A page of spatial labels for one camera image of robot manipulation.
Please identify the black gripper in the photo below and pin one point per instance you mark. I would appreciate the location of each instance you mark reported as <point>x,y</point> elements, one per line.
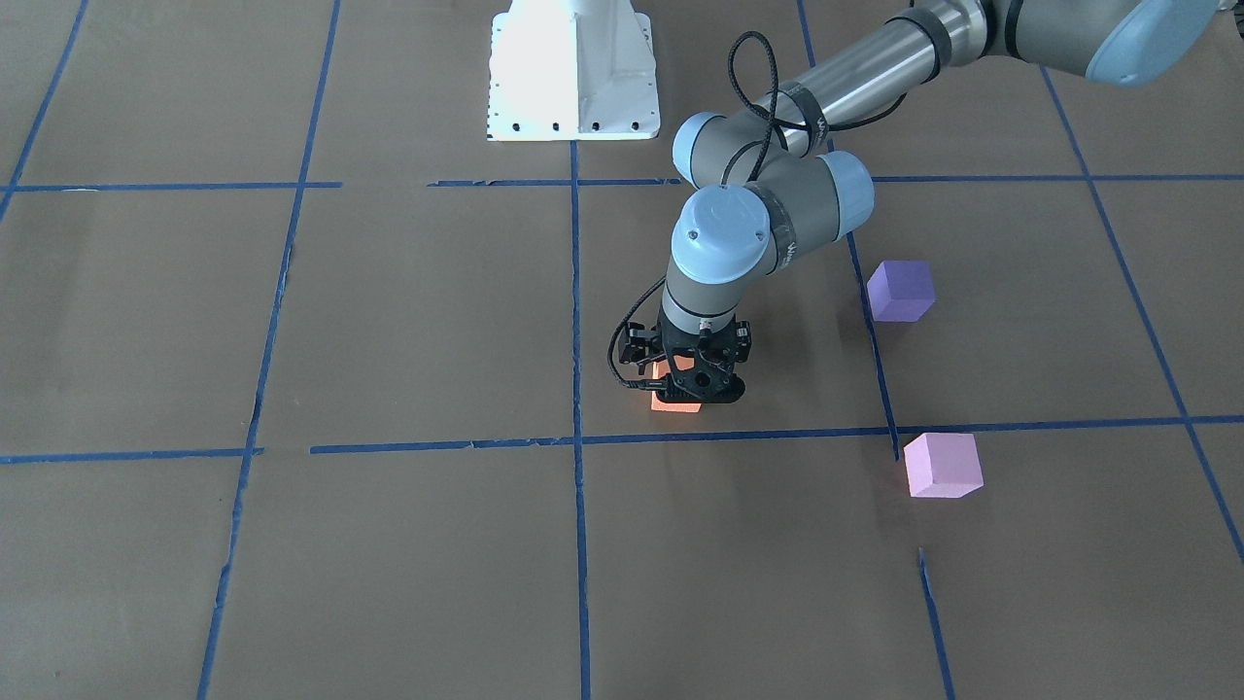
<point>641,347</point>

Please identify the orange foam cube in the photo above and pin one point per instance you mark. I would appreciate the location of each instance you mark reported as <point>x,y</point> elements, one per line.
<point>672,399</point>

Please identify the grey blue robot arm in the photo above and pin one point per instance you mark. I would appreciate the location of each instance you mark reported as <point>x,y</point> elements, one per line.
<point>766,191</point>

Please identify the purple foam cube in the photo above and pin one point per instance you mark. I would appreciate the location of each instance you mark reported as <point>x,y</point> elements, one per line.
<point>901,291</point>

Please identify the pink foam cube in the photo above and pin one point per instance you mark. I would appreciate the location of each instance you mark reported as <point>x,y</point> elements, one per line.
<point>943,465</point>

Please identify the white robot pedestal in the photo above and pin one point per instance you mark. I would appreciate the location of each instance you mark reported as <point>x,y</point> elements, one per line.
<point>572,71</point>

